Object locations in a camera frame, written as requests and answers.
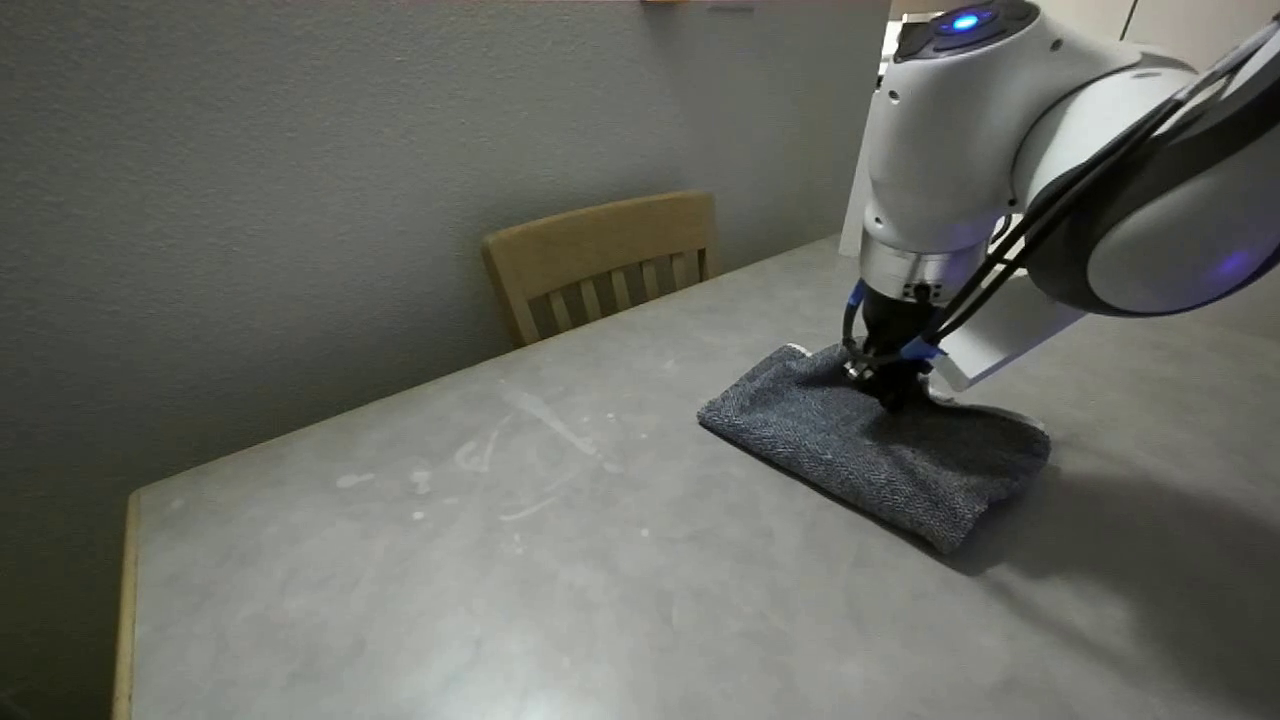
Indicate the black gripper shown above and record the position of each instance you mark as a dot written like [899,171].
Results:
[899,330]

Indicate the blue-grey striped towel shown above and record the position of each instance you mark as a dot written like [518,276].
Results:
[864,467]

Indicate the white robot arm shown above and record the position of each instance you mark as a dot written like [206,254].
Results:
[935,145]

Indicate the wooden chair with short slats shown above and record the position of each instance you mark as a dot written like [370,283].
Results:
[600,242]

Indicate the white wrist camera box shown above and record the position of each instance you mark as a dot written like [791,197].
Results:
[1003,343]

